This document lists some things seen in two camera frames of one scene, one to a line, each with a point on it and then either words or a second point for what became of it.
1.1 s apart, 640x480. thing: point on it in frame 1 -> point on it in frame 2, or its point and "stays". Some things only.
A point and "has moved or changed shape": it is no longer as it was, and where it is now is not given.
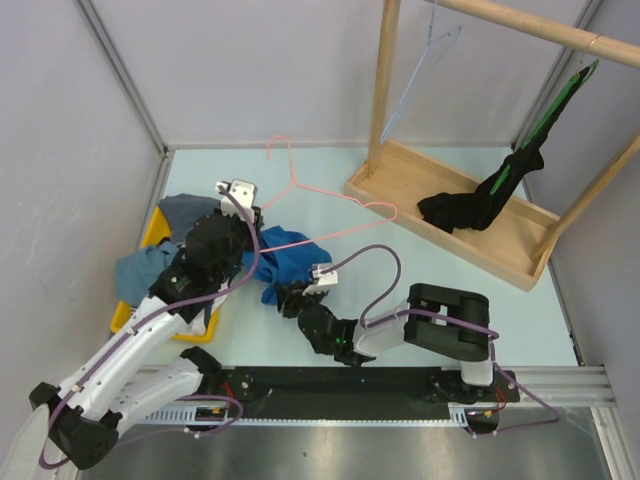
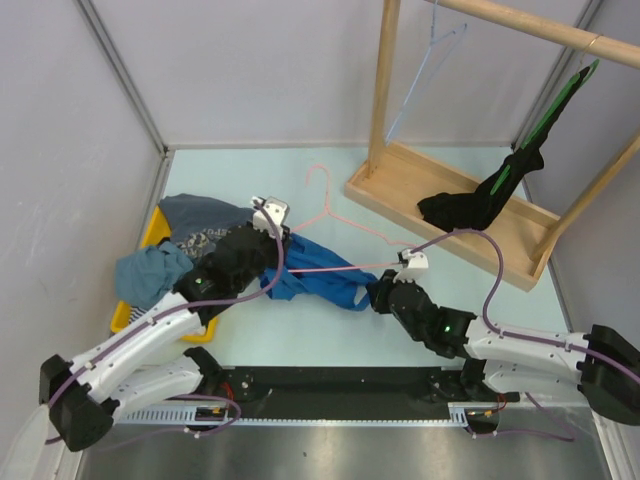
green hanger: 542,123 stays
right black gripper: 290,297 -> 378,292
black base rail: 343,392 stays
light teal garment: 134,273 stays
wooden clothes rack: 396,180 stays
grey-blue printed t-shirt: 183,210 stays
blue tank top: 281,267 has moved or changed shape
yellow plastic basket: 159,230 stays
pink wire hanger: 292,185 -> 328,212
